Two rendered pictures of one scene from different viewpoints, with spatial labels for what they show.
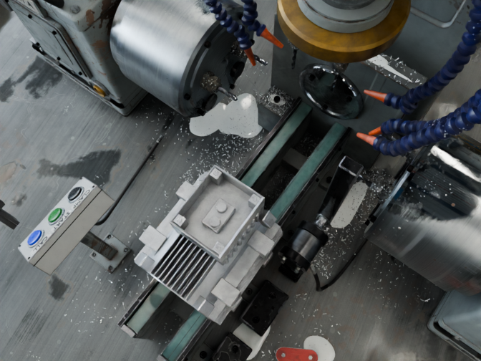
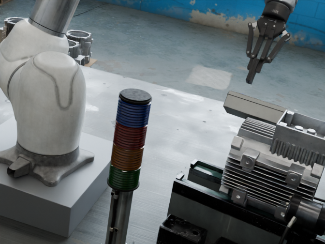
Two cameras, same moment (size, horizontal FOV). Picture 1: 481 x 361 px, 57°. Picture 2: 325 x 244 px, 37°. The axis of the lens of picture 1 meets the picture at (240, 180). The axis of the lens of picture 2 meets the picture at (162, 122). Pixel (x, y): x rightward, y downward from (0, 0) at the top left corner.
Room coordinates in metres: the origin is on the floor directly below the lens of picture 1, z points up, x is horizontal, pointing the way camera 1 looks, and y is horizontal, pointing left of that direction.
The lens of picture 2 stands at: (-0.41, -0.77, 1.55)
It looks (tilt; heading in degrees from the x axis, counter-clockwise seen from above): 25 degrees down; 71
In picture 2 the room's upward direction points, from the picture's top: 10 degrees clockwise
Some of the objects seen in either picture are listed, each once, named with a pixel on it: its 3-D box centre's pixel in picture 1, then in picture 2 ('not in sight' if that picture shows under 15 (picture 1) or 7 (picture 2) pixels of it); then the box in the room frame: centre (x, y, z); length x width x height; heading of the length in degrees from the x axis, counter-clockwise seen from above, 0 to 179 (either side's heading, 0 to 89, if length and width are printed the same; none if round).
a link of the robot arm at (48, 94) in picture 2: not in sight; (51, 98); (-0.32, 0.32, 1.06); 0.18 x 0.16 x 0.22; 106
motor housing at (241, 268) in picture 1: (210, 247); (275, 169); (0.18, 0.07, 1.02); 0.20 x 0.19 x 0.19; 139
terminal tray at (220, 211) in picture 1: (218, 215); (303, 139); (0.21, 0.04, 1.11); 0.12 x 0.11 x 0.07; 139
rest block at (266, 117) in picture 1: (275, 111); not in sight; (0.53, -0.10, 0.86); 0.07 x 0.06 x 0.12; 48
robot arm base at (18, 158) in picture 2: not in sight; (42, 152); (-0.33, 0.30, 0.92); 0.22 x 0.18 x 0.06; 47
